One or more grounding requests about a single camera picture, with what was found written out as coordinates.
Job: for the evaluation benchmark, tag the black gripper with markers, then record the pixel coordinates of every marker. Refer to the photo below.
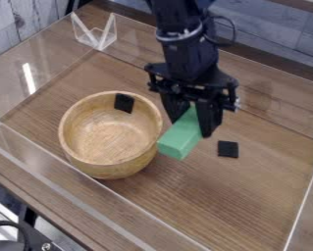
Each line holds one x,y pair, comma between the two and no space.
189,77

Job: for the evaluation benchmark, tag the green rectangular stick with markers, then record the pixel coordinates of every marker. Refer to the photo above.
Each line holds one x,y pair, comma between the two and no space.
181,137

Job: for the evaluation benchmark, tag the wooden bowl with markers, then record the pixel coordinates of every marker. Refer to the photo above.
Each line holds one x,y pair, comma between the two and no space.
108,143

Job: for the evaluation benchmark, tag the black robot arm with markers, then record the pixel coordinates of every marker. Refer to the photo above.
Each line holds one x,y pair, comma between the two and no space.
184,16

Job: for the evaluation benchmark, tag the black square pad in bowl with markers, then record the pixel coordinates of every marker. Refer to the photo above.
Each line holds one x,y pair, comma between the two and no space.
124,103

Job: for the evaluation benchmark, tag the black square pad on table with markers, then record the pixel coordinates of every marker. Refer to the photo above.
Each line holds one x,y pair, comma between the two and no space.
228,149

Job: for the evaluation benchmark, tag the clear acrylic enclosure wall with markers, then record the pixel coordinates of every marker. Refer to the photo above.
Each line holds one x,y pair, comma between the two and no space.
207,203

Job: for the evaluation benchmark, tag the clear acrylic corner bracket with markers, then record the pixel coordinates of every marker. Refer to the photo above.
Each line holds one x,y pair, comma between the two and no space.
94,37

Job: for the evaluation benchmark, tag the black metal table frame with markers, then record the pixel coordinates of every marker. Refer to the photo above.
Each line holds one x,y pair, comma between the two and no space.
20,237

